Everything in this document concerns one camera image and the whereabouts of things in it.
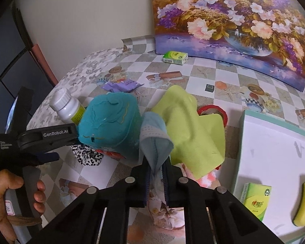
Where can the leopard print scrunchie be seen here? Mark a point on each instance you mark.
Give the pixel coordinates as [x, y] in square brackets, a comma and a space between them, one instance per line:
[86, 156]

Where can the red tape roll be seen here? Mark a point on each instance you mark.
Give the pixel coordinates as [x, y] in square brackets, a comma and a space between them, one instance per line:
[213, 109]

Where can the green tissue pack in tray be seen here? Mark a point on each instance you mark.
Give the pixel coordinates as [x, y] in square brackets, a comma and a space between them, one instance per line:
[255, 198]

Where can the floral canvas painting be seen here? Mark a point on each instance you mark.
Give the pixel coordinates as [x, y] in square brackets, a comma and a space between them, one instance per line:
[267, 36]

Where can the person's left hand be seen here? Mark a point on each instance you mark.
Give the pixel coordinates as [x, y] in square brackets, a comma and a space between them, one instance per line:
[11, 181]

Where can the white tray teal rim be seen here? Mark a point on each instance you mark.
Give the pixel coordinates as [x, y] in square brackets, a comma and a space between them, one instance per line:
[272, 152]

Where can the pink floral fabric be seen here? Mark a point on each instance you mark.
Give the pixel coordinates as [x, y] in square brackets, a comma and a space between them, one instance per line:
[173, 218]

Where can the lime green cloth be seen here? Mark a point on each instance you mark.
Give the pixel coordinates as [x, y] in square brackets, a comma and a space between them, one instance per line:
[199, 141]

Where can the green tissue pack by painting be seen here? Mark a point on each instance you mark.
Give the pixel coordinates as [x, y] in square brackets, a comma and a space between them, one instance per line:
[175, 57]

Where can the teal felt pouch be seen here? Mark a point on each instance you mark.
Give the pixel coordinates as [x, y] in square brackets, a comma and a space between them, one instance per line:
[112, 123]

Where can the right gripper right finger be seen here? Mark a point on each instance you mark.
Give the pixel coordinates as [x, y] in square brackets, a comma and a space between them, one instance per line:
[168, 182]

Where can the purple cloth pouch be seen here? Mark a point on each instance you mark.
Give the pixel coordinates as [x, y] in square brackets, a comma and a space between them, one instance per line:
[125, 86]

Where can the white pill bottle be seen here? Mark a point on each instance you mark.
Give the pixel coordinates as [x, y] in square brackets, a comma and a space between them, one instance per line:
[67, 107]

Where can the grey floral tablecloth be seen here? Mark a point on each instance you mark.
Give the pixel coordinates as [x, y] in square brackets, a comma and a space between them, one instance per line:
[76, 81]

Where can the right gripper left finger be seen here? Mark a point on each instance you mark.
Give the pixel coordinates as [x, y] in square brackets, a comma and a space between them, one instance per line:
[144, 181]

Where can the light blue face mask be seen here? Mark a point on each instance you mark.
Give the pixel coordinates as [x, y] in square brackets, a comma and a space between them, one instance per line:
[154, 142]

